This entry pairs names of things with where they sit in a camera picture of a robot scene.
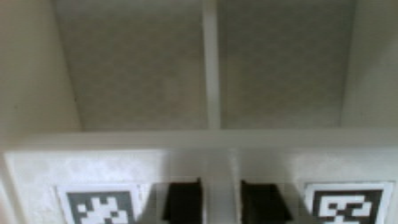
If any white cabinet body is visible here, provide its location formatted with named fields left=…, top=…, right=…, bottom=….
left=0, top=0, right=398, bottom=151

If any white cabinet door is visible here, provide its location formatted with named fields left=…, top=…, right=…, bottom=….
left=6, top=150, right=237, bottom=224
left=231, top=148, right=398, bottom=224

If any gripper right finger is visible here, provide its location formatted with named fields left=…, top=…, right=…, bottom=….
left=240, top=181, right=294, bottom=224

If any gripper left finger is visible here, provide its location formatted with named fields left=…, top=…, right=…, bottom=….
left=162, top=180, right=203, bottom=222

